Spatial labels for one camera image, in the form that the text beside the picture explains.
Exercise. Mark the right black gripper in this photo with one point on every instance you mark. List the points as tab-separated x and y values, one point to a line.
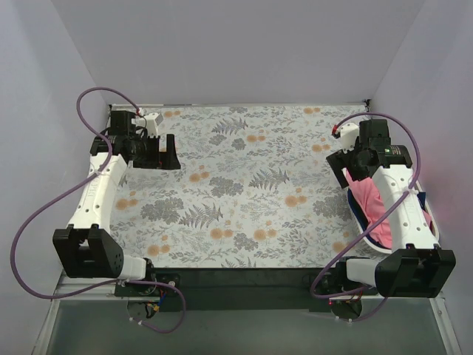
340	163

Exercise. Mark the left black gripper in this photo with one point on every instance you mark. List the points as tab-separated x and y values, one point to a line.
154	152

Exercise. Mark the pink t shirt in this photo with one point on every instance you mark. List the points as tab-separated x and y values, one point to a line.
373	207

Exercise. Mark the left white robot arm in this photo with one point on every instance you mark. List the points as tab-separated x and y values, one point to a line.
85	247

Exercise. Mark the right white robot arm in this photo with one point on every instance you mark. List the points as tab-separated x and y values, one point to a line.
416	266

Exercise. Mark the floral tablecloth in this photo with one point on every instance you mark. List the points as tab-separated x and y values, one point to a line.
254	190

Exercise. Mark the white laundry basket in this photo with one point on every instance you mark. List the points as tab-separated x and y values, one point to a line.
373	236

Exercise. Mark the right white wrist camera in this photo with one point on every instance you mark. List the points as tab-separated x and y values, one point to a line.
347	134

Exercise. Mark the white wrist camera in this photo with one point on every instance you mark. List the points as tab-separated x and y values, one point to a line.
347	134
149	123

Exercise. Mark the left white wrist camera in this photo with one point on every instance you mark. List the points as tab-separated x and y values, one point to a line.
149	123

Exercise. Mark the aluminium frame rail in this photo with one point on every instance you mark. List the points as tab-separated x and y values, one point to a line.
85	289

